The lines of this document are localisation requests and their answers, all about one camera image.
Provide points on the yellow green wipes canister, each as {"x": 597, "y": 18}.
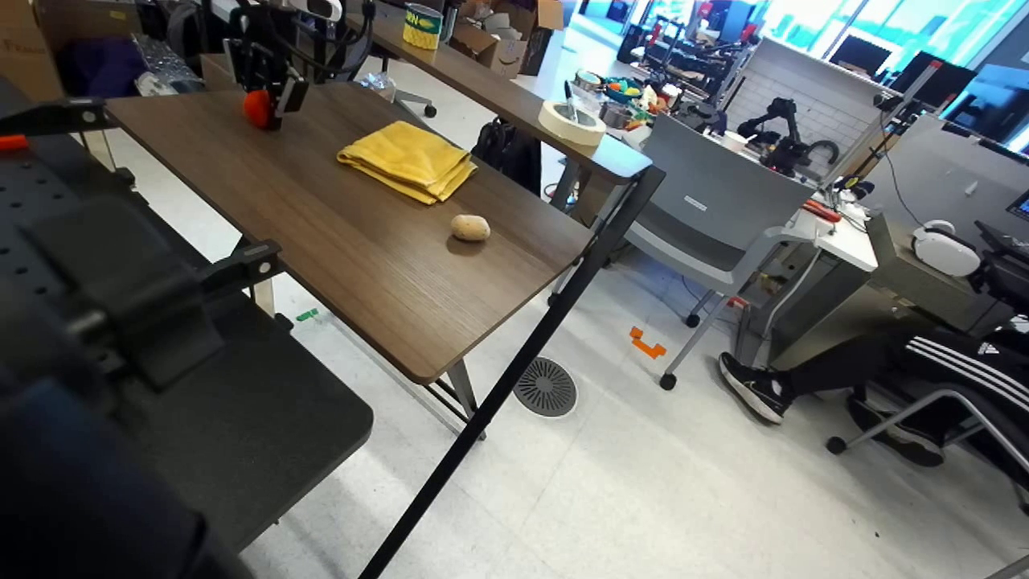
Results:
{"x": 421, "y": 31}

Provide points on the grey plastic chair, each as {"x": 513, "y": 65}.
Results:
{"x": 707, "y": 204}

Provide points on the red knob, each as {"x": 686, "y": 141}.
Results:
{"x": 10, "y": 142}

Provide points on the brown cardboard box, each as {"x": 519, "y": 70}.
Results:
{"x": 27, "y": 51}
{"x": 504, "y": 37}

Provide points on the beige potato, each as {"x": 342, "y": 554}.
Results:
{"x": 472, "y": 228}

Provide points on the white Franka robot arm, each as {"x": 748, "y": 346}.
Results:
{"x": 310, "y": 18}

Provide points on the grey chair with metal legs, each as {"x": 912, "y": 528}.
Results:
{"x": 912, "y": 413}

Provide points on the black perforated mounting platform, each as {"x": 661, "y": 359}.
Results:
{"x": 162, "y": 472}

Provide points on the round floor drain cover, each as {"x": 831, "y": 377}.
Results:
{"x": 545, "y": 387}

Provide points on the red toy vegetable green stem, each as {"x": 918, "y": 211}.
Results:
{"x": 259, "y": 110}

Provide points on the dark blue bag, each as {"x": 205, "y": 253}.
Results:
{"x": 100, "y": 70}

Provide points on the black computer monitor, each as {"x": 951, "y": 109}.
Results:
{"x": 926, "y": 82}
{"x": 856, "y": 57}

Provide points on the yellow towel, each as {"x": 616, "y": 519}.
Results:
{"x": 406, "y": 161}

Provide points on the white desk partition panel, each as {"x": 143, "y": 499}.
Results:
{"x": 804, "y": 90}

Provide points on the small black robot arm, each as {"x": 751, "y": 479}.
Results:
{"x": 782, "y": 134}

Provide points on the black slanted metal pole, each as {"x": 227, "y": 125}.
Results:
{"x": 517, "y": 372}

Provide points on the white tape roll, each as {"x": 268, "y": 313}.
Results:
{"x": 569, "y": 125}

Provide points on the seated person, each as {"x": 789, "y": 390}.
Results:
{"x": 966, "y": 372}

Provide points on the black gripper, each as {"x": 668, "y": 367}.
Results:
{"x": 260, "y": 58}

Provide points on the white headset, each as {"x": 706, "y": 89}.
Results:
{"x": 943, "y": 248}

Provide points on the computer monitor blue screen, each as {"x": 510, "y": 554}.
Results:
{"x": 992, "y": 101}

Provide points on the orange floor tape marker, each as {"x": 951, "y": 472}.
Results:
{"x": 649, "y": 344}

